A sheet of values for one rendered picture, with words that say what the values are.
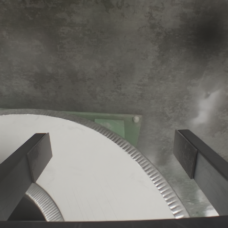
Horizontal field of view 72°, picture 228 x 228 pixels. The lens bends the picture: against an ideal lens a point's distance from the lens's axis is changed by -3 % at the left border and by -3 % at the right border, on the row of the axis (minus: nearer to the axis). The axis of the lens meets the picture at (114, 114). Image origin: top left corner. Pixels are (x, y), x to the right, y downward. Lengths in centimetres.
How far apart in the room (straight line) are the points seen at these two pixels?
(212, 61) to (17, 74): 95
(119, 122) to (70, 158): 46
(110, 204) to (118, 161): 14
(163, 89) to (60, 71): 53
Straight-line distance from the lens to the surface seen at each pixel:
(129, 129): 103
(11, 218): 91
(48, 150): 17
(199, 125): 115
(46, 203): 52
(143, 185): 53
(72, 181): 53
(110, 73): 82
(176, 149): 17
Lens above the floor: 73
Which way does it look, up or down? 49 degrees down
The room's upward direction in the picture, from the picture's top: 178 degrees counter-clockwise
